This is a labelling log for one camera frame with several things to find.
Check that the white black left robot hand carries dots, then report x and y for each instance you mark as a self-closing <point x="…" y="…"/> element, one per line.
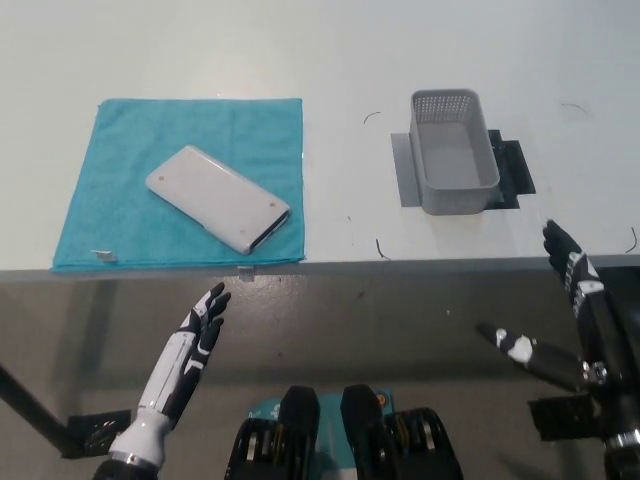
<point x="185" y="360"/>

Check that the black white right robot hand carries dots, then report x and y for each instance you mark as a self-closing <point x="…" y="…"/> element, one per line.
<point x="600" y="340"/>

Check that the black table foot plate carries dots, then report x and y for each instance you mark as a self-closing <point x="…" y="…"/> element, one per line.
<point x="560" y="417"/>
<point x="95" y="432"/>

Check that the small white tape tag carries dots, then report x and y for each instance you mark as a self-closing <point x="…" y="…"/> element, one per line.
<point x="246" y="273"/>

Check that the black teal robot torso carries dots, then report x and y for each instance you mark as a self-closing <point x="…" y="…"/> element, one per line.
<point x="297" y="415"/>

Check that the white cloth label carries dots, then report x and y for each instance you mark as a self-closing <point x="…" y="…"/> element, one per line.
<point x="104" y="255"/>

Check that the black table leg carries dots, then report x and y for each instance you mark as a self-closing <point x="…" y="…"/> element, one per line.
<point x="32" y="407"/>

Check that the grey perforated plastic basket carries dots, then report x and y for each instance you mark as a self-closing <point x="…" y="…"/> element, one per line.
<point x="455" y="202"/>

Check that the teal microfibre cloth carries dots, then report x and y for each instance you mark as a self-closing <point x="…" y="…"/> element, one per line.
<point x="120" y="160"/>

